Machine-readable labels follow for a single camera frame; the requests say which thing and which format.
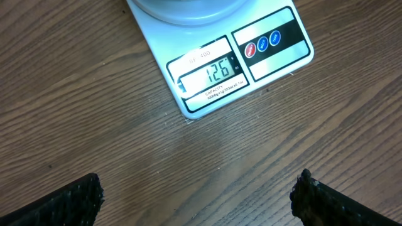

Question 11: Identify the white digital kitchen scale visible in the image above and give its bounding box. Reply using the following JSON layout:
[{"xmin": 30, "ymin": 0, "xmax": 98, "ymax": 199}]
[{"xmin": 128, "ymin": 0, "xmax": 314, "ymax": 120}]

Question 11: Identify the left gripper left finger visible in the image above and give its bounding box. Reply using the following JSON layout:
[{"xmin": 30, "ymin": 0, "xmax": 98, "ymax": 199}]
[{"xmin": 1, "ymin": 173, "xmax": 104, "ymax": 226}]

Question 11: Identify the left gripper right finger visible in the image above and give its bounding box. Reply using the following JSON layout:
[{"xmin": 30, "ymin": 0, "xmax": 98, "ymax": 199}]
[{"xmin": 290, "ymin": 169, "xmax": 401, "ymax": 226}]

